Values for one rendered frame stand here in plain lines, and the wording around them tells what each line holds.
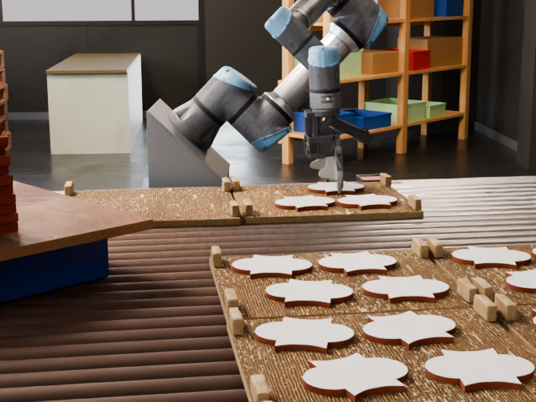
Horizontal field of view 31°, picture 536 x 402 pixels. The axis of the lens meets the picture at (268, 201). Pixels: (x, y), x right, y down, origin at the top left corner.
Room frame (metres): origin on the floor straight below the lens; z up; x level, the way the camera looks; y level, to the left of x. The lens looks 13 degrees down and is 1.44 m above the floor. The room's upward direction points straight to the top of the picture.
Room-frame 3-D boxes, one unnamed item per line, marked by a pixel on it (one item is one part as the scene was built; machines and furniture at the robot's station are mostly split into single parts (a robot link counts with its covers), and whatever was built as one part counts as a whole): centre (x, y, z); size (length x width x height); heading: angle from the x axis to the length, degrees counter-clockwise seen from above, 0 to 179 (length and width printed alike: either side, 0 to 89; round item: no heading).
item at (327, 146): (2.39, -0.14, 1.08); 0.09 x 0.08 x 0.12; 98
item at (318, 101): (2.38, -0.14, 1.16); 0.08 x 0.08 x 0.05
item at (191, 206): (2.25, 0.28, 0.93); 0.41 x 0.35 x 0.02; 96
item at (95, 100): (9.44, 1.63, 0.37); 2.15 x 0.69 x 0.73; 4
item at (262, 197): (2.30, -0.13, 0.93); 0.41 x 0.35 x 0.02; 98
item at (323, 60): (2.39, -0.14, 1.24); 0.09 x 0.08 x 0.11; 176
